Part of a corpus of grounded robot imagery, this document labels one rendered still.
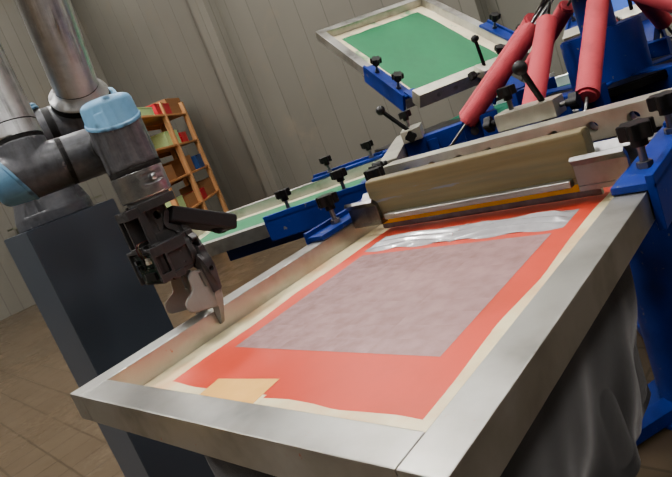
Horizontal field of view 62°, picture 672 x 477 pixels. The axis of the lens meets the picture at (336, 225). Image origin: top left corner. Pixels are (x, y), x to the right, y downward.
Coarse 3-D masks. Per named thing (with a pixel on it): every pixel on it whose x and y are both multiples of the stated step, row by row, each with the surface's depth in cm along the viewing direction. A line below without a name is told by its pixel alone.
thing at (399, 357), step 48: (480, 240) 82; (528, 240) 75; (432, 288) 71; (480, 288) 66; (528, 288) 61; (336, 336) 68; (384, 336) 63; (432, 336) 58; (480, 336) 55; (288, 384) 60; (336, 384) 56; (384, 384) 53; (432, 384) 49
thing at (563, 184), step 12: (564, 180) 81; (504, 192) 87; (516, 192) 85; (528, 192) 84; (540, 192) 83; (432, 204) 97; (444, 204) 94; (456, 204) 93; (468, 204) 91; (384, 216) 104; (396, 216) 102
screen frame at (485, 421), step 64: (640, 192) 66; (320, 256) 103; (576, 256) 55; (192, 320) 85; (576, 320) 47; (128, 384) 68; (512, 384) 39; (192, 448) 54; (256, 448) 46; (320, 448) 40; (384, 448) 37; (448, 448) 35; (512, 448) 38
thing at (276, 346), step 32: (416, 224) 105; (448, 224) 97; (352, 256) 100; (384, 256) 92; (416, 256) 86; (320, 288) 89; (352, 288) 83; (384, 288) 78; (288, 320) 80; (320, 320) 75; (352, 320) 71; (224, 352) 77; (256, 352) 72; (288, 352) 69; (192, 384) 70
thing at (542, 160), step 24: (528, 144) 83; (552, 144) 80; (576, 144) 78; (432, 168) 95; (456, 168) 92; (480, 168) 89; (504, 168) 86; (528, 168) 84; (552, 168) 82; (384, 192) 103; (408, 192) 100; (432, 192) 97; (456, 192) 94; (480, 192) 91
